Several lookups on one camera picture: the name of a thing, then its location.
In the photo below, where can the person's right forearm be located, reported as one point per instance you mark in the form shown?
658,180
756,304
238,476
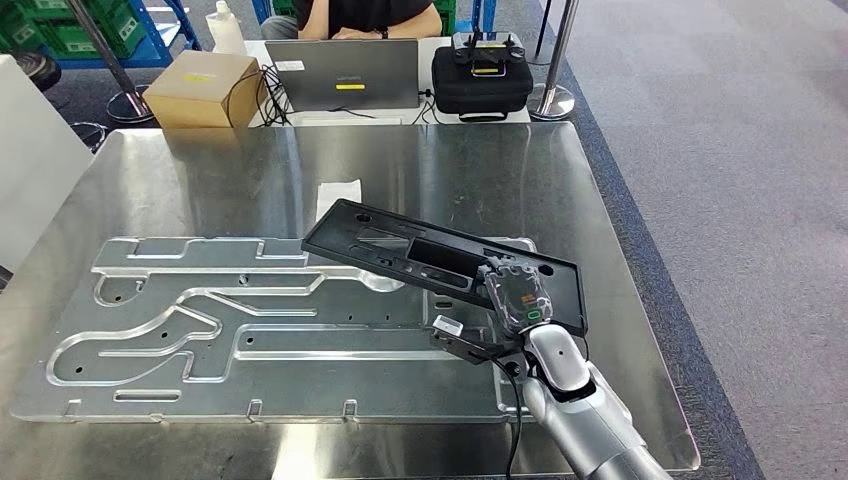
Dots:
314,23

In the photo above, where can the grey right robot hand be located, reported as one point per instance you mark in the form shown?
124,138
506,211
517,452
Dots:
520,298

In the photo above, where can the blue metal frame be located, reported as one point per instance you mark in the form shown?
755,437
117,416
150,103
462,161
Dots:
106,63
489,13

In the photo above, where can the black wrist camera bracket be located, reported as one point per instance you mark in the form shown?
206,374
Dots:
464,348

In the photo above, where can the aluminium fixture plate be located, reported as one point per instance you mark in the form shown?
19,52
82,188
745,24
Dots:
298,384

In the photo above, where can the black carry case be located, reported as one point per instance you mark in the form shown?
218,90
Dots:
484,93

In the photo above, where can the person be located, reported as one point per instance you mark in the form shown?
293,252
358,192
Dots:
364,13

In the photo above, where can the chrome stanchion base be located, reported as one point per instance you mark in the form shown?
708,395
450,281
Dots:
129,106

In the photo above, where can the white plastic bottle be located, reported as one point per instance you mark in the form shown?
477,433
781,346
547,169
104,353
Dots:
225,33

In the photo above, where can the green plastic crate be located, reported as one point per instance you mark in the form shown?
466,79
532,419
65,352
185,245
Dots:
20,30
445,16
116,23
66,40

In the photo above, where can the white desk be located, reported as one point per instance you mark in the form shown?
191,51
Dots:
437,50

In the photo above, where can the black wristwatch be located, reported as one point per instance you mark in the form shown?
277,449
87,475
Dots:
383,32

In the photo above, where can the chrome stanchion post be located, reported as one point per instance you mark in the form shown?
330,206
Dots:
553,99

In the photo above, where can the white partition panel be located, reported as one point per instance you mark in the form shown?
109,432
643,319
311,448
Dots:
33,166

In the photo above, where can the cardboard box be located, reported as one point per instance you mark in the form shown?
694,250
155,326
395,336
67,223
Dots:
192,93

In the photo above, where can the grey laptop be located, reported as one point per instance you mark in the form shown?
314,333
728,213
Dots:
344,66

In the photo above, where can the stainless steel workbench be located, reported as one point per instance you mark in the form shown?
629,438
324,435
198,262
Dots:
199,179

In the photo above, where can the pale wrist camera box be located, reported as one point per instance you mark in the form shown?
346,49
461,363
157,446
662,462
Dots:
448,326

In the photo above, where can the black remote controller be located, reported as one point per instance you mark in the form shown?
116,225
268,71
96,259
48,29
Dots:
489,50

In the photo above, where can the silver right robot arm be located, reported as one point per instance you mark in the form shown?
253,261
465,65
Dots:
583,424

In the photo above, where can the black plastic panel part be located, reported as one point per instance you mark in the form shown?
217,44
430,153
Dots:
331,245

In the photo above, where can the person's left forearm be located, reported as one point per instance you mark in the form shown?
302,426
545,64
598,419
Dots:
414,26

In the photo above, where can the person's left hand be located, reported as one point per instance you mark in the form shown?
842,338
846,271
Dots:
354,34

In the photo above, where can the white paper pad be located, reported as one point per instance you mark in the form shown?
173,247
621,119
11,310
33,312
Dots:
338,195

